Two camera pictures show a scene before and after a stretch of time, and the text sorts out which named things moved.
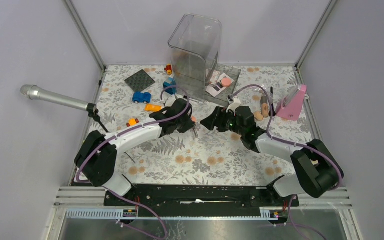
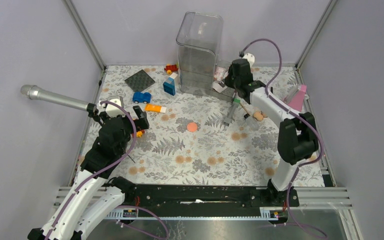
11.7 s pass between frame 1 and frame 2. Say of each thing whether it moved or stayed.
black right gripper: moved
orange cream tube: stayed
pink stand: stayed
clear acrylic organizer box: moved
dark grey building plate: stayed
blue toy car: stayed
